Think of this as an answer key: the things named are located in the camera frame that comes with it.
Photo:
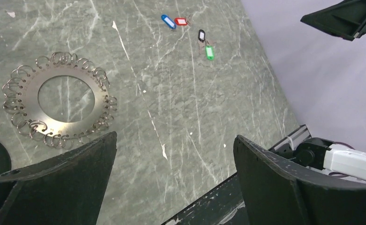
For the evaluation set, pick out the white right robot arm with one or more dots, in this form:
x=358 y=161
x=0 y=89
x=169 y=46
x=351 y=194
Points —
x=324 y=154

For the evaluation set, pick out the metal disc with keyrings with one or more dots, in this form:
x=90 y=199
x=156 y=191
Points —
x=60 y=100

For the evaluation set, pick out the black tag key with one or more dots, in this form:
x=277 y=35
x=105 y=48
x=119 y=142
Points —
x=201 y=41

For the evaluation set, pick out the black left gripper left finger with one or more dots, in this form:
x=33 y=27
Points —
x=67 y=189

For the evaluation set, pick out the red tag key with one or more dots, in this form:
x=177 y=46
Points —
x=183 y=21

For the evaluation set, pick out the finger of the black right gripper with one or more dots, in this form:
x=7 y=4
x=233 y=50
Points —
x=346 y=20

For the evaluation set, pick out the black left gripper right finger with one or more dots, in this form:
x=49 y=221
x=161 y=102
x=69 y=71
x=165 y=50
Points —
x=277 y=191

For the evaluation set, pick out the blue tag key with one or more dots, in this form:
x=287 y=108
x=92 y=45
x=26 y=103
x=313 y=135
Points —
x=169 y=22

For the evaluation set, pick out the green tag key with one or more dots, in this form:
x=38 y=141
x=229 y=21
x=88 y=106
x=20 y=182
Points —
x=209 y=50

